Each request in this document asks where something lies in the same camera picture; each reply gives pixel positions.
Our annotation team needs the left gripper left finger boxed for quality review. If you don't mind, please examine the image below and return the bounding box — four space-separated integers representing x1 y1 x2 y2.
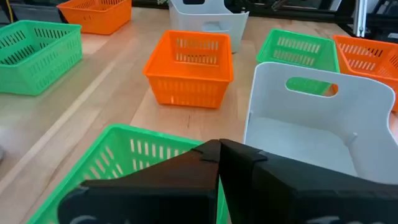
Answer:
57 139 221 224

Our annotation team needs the green slotted plastic basket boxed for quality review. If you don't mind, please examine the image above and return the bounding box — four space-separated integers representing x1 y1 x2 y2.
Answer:
256 28 341 97
26 123 229 224
0 19 83 96

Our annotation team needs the white plastic handle bin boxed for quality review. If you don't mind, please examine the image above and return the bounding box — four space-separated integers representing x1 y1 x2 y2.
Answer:
168 0 250 54
243 61 398 185

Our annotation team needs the yellow cable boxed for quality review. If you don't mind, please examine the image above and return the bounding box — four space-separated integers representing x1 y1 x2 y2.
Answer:
6 0 15 24

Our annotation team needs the black frame rail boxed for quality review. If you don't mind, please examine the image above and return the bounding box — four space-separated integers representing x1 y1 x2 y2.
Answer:
248 6 355 25

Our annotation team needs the orange slotted plastic basket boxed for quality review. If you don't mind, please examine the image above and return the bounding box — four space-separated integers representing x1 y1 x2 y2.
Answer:
142 29 234 110
323 34 398 113
56 0 132 35

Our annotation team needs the dark grey box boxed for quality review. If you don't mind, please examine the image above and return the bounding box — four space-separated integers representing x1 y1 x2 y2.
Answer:
11 2 68 24

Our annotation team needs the aluminium frame post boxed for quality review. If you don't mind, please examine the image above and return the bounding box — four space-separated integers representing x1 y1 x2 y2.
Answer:
354 0 369 38

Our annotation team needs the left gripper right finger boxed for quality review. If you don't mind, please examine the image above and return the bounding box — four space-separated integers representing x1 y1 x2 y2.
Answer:
218 138 398 224

